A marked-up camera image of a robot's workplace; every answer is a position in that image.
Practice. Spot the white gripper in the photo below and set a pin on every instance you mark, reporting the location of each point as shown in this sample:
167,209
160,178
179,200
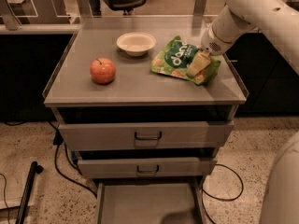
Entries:
209,43

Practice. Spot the green rice chip bag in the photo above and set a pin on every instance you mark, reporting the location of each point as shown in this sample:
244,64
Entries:
175,58

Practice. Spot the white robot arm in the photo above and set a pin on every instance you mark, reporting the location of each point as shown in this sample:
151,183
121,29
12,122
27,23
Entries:
280,24

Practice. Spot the top grey drawer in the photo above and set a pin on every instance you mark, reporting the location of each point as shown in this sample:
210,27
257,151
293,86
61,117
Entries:
149,135

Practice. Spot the grey drawer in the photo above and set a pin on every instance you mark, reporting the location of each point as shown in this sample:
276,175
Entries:
149,201
149,135
155,167

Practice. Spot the grey drawer cabinet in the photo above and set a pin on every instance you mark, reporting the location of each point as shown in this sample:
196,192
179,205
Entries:
136,94

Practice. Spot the middle grey drawer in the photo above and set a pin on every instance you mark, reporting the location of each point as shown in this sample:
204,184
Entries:
155,167

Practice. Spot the bottom grey drawer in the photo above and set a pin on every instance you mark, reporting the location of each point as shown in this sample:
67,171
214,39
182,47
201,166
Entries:
149,201

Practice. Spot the white paper bowl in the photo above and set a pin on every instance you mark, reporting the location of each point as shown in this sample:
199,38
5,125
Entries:
136,43

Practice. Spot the red apple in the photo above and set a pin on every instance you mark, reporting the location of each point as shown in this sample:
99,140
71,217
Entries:
102,70

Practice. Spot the black pole on floor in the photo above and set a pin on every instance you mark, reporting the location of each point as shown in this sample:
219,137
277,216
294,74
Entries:
35,168

